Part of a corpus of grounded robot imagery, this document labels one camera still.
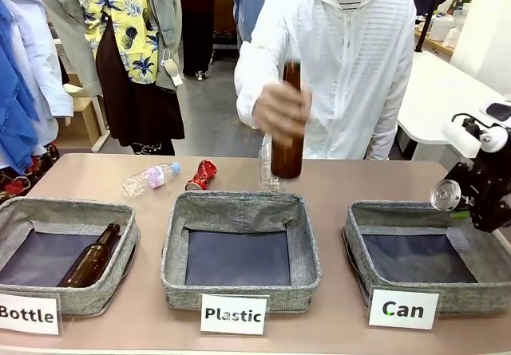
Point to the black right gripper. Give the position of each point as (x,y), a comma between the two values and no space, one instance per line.
(485,187)

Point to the silver black crushed can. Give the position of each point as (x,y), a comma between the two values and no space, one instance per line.
(445,195)

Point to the brown glass bottle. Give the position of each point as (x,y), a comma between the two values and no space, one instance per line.
(89,261)
(287,151)

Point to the large clear plastic bottle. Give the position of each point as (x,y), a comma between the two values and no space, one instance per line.
(266,171)

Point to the red crushed can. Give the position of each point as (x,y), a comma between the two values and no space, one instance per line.
(203,174)

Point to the small pink-label plastic bottle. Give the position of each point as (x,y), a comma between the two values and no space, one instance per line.
(149,178)

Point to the person's left forearm white sleeve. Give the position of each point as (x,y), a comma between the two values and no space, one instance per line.
(381,139)

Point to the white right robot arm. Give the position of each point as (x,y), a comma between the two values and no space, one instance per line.
(471,135)

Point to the grey fabric basket Can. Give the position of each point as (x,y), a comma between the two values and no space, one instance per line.
(399,215)

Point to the white sign Can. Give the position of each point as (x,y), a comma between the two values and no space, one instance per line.
(403,310)

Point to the grey fabric basket Plastic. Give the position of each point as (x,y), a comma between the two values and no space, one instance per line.
(239,211)

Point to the grey fabric basket Bottle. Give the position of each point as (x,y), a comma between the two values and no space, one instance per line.
(120,251)

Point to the person's right hand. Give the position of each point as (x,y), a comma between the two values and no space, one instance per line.
(275,109)

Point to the white background table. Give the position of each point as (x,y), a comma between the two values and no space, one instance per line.
(439,99)

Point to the person in white jacket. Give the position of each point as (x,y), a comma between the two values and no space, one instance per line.
(351,72)

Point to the white plastic containers on desk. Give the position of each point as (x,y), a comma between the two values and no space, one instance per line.
(449,28)

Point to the black pole stand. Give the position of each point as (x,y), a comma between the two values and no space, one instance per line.
(427,16)

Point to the white sign Plastic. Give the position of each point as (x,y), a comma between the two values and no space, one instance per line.
(233,314)

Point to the background person in blue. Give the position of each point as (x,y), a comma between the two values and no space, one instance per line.
(251,0)

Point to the hanging white face mask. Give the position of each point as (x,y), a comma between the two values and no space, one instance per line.
(171,68)

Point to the person in yellow floral shirt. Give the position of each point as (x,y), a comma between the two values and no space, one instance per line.
(120,32)

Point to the wooden stool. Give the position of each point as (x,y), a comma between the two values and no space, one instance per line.
(81,119)

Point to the white hanging coat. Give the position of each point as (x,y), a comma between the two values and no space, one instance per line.
(44,72)

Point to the red floral cloth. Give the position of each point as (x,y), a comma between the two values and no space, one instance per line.
(24,175)

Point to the white sign Bottle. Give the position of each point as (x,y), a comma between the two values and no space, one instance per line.
(28,315)

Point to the blue hanging cloth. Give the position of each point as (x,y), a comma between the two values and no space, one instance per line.
(16,103)

